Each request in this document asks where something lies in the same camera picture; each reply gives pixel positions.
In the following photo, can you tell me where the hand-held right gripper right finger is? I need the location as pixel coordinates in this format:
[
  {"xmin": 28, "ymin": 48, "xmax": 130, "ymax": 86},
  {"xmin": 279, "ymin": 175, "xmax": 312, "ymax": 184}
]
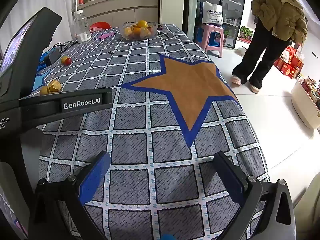
[{"xmin": 212, "ymin": 151, "xmax": 297, "ymax": 240}]

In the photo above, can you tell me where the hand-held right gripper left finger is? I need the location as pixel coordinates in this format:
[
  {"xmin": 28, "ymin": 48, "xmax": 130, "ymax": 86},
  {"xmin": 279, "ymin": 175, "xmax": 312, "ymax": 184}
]
[{"xmin": 27, "ymin": 151, "xmax": 112, "ymax": 240}]

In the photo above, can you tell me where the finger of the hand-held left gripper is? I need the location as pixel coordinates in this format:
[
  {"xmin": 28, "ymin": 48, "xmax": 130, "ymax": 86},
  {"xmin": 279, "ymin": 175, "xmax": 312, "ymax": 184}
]
[{"xmin": 19, "ymin": 87, "xmax": 113, "ymax": 124}]

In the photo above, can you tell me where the clear glass bowl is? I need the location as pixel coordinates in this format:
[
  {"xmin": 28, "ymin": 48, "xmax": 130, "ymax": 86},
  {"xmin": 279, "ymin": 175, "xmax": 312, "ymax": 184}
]
[{"xmin": 119, "ymin": 21, "xmax": 158, "ymax": 40}]

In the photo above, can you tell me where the black power adapter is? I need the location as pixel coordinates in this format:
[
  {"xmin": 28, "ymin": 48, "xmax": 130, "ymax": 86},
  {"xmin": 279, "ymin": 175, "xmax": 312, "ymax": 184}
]
[{"xmin": 44, "ymin": 49, "xmax": 61, "ymax": 65}]

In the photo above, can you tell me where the clear plastic water bottle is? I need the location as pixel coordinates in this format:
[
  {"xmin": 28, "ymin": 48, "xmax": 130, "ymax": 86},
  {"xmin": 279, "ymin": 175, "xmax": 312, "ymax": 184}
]
[{"xmin": 74, "ymin": 9, "xmax": 92, "ymax": 43}]

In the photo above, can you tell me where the red plastic stool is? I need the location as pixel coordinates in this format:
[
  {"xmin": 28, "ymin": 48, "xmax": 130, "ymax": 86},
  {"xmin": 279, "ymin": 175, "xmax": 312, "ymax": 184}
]
[{"xmin": 89, "ymin": 21, "xmax": 112, "ymax": 32}]

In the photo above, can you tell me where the grey checked star tablecloth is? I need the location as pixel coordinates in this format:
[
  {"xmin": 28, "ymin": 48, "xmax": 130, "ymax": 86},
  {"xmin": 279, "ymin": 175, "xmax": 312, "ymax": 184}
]
[{"xmin": 20, "ymin": 24, "xmax": 270, "ymax": 240}]

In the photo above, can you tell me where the beige cloth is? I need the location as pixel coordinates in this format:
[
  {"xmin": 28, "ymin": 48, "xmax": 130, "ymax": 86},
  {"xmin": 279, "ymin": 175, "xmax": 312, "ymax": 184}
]
[{"xmin": 294, "ymin": 179, "xmax": 320, "ymax": 240}]

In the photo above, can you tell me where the white round cabinet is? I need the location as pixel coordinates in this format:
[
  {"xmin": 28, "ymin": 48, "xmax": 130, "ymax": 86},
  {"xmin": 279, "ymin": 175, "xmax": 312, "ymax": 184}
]
[{"xmin": 291, "ymin": 79, "xmax": 320, "ymax": 130}]

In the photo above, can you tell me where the white kitchen counter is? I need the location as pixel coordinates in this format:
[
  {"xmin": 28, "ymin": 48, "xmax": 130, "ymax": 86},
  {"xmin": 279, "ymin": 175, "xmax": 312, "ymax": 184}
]
[{"xmin": 72, "ymin": 0, "xmax": 160, "ymax": 29}]

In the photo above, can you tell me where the stack of red gift boxes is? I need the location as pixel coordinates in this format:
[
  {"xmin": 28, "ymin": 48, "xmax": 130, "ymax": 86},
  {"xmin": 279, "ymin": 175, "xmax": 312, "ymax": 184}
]
[{"xmin": 274, "ymin": 46, "xmax": 305, "ymax": 79}]

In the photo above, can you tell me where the potted green plant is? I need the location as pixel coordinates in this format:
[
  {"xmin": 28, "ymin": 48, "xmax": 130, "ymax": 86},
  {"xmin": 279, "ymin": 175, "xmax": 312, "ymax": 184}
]
[{"xmin": 239, "ymin": 26, "xmax": 253, "ymax": 40}]

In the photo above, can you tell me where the pink plastic stool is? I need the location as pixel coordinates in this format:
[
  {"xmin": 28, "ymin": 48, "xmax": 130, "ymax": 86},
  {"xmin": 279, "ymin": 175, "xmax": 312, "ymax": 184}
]
[{"xmin": 199, "ymin": 24, "xmax": 224, "ymax": 58}]

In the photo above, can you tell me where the white shopping bag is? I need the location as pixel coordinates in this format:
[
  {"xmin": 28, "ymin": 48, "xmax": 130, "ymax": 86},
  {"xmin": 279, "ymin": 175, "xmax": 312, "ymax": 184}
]
[{"xmin": 202, "ymin": 1, "xmax": 224, "ymax": 26}]

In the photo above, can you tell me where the glass door cabinet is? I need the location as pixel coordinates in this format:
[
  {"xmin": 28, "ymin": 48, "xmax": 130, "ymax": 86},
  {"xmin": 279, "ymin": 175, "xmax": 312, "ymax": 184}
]
[{"xmin": 197, "ymin": 0, "xmax": 247, "ymax": 48}]

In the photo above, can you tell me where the black cable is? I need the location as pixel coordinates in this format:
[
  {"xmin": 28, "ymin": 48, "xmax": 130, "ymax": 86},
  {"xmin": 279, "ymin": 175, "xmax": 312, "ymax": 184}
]
[{"xmin": 46, "ymin": 42, "xmax": 75, "ymax": 55}]

